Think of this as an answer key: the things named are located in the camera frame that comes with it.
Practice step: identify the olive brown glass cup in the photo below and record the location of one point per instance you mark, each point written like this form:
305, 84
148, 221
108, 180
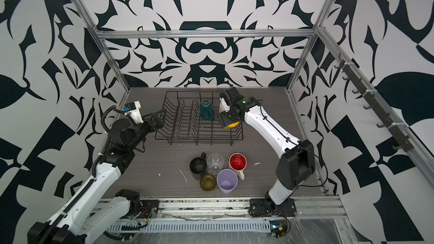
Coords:
208, 183

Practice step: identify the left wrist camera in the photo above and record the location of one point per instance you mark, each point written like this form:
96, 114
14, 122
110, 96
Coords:
132, 112

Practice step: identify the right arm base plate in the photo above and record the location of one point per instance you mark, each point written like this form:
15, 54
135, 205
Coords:
265, 207

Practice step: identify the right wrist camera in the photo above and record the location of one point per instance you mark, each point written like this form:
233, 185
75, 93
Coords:
223, 107

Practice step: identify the small circuit board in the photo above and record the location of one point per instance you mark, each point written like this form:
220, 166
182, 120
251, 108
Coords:
279, 228

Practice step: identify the red inside white mug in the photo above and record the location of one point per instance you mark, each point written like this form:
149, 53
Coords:
238, 163

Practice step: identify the green mug cream inside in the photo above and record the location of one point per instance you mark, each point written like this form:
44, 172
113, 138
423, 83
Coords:
206, 110

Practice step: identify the yellow mug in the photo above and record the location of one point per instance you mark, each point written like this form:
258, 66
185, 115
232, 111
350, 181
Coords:
232, 125

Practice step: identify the black mug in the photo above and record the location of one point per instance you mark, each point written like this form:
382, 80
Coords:
198, 166

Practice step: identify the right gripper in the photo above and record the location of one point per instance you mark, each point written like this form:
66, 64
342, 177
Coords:
224, 119

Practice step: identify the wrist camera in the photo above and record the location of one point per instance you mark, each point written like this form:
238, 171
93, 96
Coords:
132, 112
223, 107

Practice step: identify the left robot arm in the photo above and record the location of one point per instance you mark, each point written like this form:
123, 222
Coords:
74, 223

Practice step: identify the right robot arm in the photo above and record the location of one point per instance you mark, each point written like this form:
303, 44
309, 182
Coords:
296, 158

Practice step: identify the black wire dish rack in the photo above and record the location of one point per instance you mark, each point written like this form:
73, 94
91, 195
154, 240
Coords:
183, 123

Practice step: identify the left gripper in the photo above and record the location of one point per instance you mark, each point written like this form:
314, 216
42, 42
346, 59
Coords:
157, 122

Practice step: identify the clear glass cup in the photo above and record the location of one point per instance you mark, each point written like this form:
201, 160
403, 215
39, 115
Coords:
215, 164

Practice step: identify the purple plastic cup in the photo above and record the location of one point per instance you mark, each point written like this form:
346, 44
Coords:
227, 181

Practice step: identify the white cable duct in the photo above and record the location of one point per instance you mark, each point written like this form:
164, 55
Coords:
198, 226

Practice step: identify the wall hook rail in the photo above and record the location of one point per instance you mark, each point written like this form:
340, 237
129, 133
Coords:
377, 103

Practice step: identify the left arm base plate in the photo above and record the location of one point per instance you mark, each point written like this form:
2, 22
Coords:
148, 208

